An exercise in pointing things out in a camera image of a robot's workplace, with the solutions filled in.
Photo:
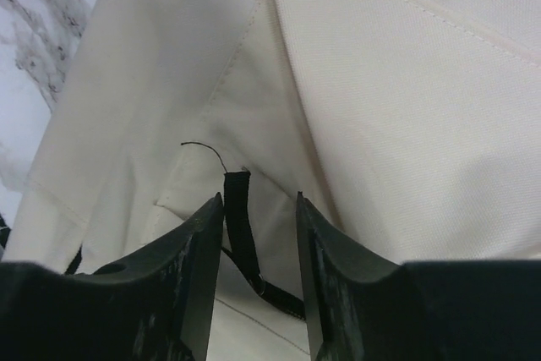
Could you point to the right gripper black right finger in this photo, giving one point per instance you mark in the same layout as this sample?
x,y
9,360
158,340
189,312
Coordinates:
x,y
360,306

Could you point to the cream canvas backpack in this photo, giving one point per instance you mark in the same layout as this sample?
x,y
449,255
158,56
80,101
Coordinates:
x,y
412,126

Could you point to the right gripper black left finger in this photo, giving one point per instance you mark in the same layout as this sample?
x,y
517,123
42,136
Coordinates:
x,y
154,304

